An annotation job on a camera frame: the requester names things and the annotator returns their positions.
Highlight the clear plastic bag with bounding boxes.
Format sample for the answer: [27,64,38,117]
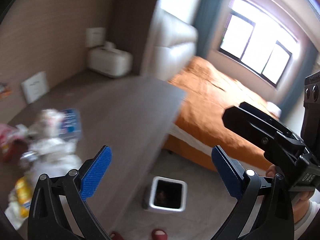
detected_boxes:
[19,138,82,177]

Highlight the blue label clear plastic box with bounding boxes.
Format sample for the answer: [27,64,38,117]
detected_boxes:
[59,108,82,141]

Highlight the yellow snack wrapper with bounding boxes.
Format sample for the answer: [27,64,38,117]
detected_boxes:
[15,177,33,218]

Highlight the white paper ball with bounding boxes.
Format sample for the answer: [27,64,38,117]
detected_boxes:
[29,109,65,139]

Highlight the red white snack wrapper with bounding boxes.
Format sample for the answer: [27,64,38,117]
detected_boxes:
[1,124,23,163]

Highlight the white tissue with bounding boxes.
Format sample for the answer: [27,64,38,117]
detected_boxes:
[4,191,31,230]

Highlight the white square trash bin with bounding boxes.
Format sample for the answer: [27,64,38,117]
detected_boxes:
[142,176,188,214]

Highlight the person right hand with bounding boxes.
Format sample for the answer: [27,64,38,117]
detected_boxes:
[266,165,314,223]

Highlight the orange bed cover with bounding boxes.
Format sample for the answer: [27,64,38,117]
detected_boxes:
[163,56,277,174]

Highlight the left red slipper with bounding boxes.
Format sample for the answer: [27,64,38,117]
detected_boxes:
[110,231,124,240]

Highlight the red slipper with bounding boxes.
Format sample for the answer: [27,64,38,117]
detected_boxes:
[110,231,124,240]
[151,229,168,240]

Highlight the dark framed window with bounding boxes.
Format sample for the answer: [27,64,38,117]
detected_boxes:
[219,0,298,87]

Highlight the white lace bed sheet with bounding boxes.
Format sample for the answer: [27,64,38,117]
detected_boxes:
[168,124,212,156]

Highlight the right red slipper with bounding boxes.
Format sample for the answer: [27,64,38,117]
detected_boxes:
[151,229,168,240]

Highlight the white padded headboard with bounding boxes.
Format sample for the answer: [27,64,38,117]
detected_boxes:
[141,8,198,81]

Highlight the teal curtain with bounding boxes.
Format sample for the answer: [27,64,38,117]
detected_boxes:
[193,0,222,58]

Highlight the white tissue box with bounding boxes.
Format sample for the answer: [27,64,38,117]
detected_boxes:
[87,41,133,78]

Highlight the white wall socket centre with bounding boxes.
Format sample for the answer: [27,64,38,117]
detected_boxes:
[21,72,49,104]

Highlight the white wall socket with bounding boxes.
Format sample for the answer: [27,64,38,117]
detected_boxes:
[85,27,106,48]
[21,72,49,104]

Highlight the colourful wall stickers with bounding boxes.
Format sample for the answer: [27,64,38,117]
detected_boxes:
[0,82,12,100]

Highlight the white wall socket right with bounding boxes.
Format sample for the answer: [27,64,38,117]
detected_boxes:
[85,27,106,48]

